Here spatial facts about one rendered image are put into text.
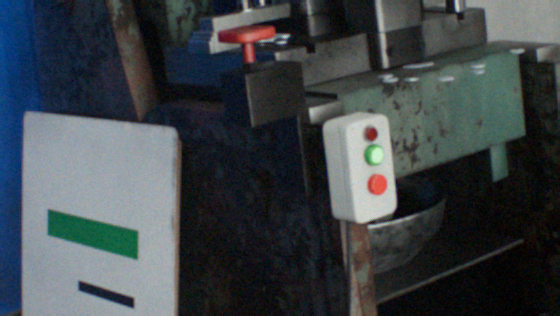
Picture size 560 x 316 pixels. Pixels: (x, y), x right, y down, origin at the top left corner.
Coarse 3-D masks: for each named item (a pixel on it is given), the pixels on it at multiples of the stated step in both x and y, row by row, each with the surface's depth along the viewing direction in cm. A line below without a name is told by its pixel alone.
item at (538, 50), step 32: (544, 64) 202; (544, 96) 204; (544, 128) 205; (480, 160) 220; (512, 160) 214; (544, 160) 207; (448, 192) 229; (480, 192) 222; (512, 192) 216; (544, 192) 209; (448, 224) 229; (480, 224) 223; (512, 224) 216; (544, 224) 210; (512, 256) 218; (544, 256) 212; (448, 288) 235; (480, 288) 228; (512, 288) 221; (544, 288) 213
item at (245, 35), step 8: (224, 32) 170; (232, 32) 169; (240, 32) 168; (248, 32) 167; (256, 32) 168; (264, 32) 168; (272, 32) 169; (224, 40) 170; (232, 40) 168; (240, 40) 167; (248, 40) 167; (256, 40) 168; (248, 48) 171; (248, 56) 171
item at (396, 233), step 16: (416, 176) 226; (400, 192) 228; (416, 192) 226; (432, 192) 222; (400, 208) 228; (416, 208) 226; (432, 208) 205; (368, 224) 229; (384, 224) 200; (400, 224) 201; (416, 224) 204; (432, 224) 207; (384, 240) 201; (400, 240) 203; (416, 240) 205; (384, 256) 203; (400, 256) 206
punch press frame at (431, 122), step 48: (144, 0) 215; (192, 0) 213; (480, 48) 207; (192, 96) 209; (336, 96) 181; (384, 96) 186; (432, 96) 192; (480, 96) 199; (432, 144) 193; (480, 144) 200
